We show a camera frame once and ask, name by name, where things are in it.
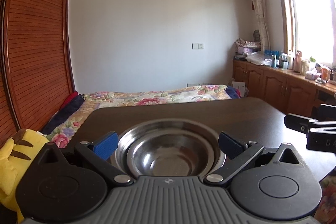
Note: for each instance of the pink bottle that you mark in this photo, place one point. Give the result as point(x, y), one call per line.
point(297, 61)

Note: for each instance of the wooden window cabinet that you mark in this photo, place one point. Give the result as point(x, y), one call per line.
point(285, 90)

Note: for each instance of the shallow steel bowl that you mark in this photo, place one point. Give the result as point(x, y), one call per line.
point(170, 153)

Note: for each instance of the white wall switch plate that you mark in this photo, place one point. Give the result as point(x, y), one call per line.
point(197, 46)

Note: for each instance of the yellow plush toy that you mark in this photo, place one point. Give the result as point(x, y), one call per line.
point(17, 154)

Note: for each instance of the stack of fabrics and boxes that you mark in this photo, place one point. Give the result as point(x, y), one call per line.
point(245, 48)

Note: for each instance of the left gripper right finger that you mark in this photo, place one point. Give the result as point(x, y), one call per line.
point(241, 155)

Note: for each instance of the red and navy folded clothes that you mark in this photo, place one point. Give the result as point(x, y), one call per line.
point(70, 106)

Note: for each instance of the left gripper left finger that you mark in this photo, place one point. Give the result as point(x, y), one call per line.
point(95, 155)

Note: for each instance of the floral bed quilt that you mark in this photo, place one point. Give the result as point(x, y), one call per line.
point(62, 134)

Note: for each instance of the wooden louvered wardrobe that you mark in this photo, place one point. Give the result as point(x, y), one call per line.
point(36, 73)

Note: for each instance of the white paper bag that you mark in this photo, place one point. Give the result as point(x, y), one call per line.
point(240, 87)

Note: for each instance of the large steel bowl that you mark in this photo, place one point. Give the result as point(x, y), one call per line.
point(118, 158)

